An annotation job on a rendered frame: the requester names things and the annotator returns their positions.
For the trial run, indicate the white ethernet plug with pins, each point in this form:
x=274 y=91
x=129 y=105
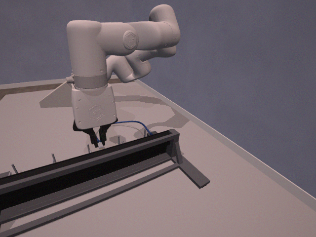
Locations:
x=100 y=145

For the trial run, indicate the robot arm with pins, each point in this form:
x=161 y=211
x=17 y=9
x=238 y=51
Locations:
x=91 y=41

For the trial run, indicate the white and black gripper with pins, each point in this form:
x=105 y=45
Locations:
x=96 y=107

